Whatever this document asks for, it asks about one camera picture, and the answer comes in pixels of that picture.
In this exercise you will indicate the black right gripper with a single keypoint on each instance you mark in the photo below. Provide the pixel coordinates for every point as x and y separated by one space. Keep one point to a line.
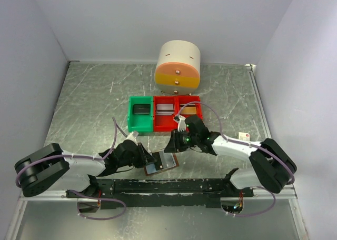
174 144

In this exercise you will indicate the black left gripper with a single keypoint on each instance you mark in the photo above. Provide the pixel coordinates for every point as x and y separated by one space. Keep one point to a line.
145 158

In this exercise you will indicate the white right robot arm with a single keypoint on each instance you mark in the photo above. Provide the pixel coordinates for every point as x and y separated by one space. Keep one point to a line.
271 167

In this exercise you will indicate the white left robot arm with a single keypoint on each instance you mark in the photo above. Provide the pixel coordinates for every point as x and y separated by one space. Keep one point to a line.
54 169

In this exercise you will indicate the silver card in bin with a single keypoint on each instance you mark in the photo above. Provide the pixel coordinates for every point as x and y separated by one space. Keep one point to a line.
165 109

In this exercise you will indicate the gold card in bin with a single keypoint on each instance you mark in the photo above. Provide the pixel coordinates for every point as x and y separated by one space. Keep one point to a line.
188 110

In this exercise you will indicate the black card in bin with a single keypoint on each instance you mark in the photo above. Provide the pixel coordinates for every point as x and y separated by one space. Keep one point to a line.
141 109

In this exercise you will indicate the white small card box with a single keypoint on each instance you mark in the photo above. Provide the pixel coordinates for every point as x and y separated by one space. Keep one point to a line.
244 136

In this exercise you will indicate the red bin middle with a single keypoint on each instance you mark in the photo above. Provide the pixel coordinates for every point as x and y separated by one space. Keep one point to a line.
164 123

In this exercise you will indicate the green bin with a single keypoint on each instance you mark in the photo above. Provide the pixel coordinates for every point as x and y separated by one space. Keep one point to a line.
140 123

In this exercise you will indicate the white round drawer cabinet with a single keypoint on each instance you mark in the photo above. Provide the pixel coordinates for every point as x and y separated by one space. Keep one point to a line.
178 68

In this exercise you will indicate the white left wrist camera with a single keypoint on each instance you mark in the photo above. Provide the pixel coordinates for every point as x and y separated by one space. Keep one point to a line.
132 136

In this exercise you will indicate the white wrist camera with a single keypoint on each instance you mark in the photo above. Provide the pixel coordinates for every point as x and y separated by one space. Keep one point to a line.
181 125
132 136

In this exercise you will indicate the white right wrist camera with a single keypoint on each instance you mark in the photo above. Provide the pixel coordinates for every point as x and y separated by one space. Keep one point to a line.
181 125

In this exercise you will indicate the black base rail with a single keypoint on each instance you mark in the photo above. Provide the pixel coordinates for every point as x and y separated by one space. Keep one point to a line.
206 192

